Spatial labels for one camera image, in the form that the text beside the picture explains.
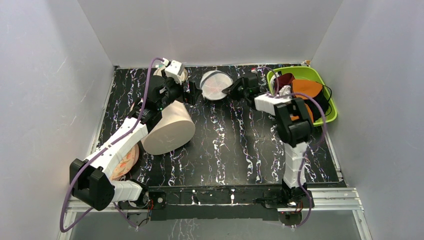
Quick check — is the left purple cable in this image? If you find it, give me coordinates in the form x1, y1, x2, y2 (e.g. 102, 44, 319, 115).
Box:
58, 57, 167, 233

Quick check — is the white cloth in basin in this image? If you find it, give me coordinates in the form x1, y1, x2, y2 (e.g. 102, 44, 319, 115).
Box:
277, 85, 292, 99

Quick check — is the orange black bra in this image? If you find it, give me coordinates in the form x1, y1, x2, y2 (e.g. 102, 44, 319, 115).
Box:
291, 79, 331, 123

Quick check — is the pink floral flat laundry bag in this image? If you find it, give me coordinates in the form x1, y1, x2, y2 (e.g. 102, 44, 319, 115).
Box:
109, 144, 140, 181

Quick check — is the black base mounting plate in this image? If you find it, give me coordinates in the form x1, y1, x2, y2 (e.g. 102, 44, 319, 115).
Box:
118, 185, 315, 222

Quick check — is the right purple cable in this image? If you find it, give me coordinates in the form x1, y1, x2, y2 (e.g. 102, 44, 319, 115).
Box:
251, 67, 329, 229

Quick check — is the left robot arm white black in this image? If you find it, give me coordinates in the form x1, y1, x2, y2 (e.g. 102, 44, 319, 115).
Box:
69, 75, 202, 211

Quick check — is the small beige round bra bag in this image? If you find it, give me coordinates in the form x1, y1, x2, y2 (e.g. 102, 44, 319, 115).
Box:
153, 66, 189, 82

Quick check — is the purple cable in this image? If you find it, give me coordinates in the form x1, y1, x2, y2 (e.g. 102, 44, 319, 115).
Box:
251, 67, 329, 229
58, 57, 167, 233

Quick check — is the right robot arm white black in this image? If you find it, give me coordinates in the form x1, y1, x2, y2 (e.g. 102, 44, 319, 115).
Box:
222, 73, 314, 211

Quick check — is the large beige cylindrical laundry bag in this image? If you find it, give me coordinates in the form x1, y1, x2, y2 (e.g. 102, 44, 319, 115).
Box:
141, 101, 196, 155

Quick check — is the white mesh laundry bag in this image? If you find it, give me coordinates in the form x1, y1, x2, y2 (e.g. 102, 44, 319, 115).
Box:
199, 70, 233, 101

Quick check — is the green plastic basin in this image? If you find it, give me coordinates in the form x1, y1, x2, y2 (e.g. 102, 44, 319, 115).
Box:
266, 65, 338, 127

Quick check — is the dark red bra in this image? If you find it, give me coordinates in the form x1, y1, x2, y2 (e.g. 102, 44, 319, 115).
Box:
274, 73, 295, 94

